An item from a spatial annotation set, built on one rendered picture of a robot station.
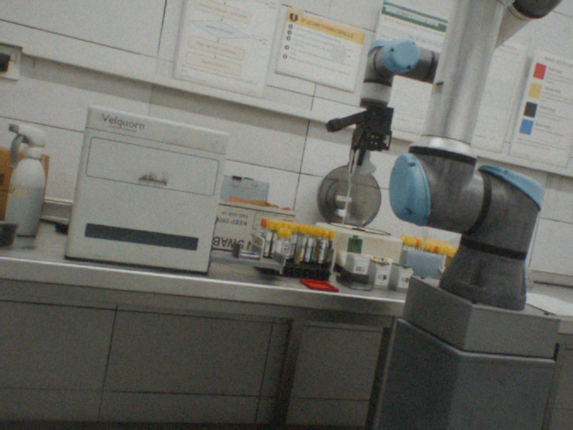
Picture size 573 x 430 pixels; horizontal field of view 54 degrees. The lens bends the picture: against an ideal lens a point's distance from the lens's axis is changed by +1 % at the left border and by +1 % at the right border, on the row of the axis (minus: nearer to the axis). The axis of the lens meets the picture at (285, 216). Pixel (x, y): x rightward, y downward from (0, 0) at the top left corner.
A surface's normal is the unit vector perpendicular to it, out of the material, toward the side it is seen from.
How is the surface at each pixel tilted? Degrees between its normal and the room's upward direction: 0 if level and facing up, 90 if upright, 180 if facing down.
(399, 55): 90
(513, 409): 90
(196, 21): 93
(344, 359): 90
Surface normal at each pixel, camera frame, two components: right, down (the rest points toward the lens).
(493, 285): -0.11, -0.25
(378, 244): 0.18, 0.09
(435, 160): -0.41, -0.04
